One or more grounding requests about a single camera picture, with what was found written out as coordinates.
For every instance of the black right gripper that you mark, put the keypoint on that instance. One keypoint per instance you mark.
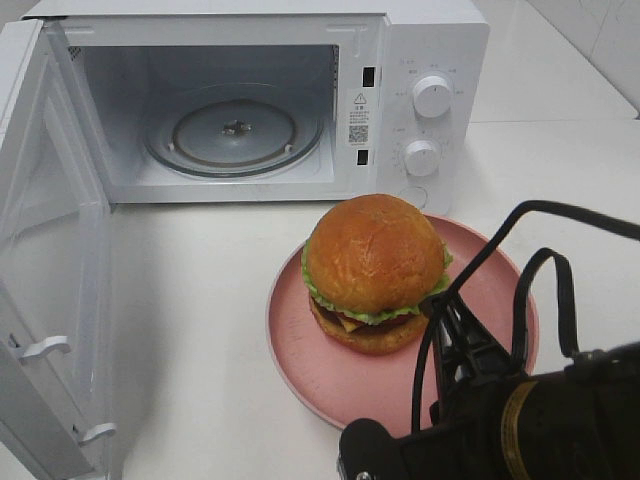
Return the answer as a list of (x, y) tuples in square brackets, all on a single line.
[(476, 435)]

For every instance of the burger with lettuce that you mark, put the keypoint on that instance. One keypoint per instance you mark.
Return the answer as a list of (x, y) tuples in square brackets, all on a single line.
[(367, 265)]

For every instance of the round white door button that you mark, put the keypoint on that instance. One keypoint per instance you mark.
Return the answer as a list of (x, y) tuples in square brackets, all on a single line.
[(416, 196)]

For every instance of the white microwave door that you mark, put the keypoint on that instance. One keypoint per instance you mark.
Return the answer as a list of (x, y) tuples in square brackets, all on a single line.
[(55, 266)]

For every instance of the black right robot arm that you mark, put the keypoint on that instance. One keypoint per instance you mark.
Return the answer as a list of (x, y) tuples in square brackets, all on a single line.
[(578, 423)]

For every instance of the lower white timer knob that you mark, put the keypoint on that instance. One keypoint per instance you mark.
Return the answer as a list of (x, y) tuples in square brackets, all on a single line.
[(422, 158)]

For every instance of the upper white power knob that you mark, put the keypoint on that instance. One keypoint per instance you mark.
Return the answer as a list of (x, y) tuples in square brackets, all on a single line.
[(432, 96)]

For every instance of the white microwave oven body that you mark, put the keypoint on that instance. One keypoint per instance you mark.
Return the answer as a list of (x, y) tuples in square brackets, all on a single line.
[(360, 58)]

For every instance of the glass microwave turntable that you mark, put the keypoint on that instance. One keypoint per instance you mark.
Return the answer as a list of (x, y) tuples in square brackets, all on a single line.
[(234, 130)]

